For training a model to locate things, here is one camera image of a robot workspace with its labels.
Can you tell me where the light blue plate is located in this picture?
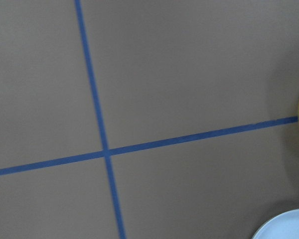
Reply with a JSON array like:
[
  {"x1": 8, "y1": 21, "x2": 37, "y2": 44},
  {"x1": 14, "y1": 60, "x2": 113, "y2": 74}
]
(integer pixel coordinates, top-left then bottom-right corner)
[{"x1": 252, "y1": 209, "x2": 299, "y2": 239}]

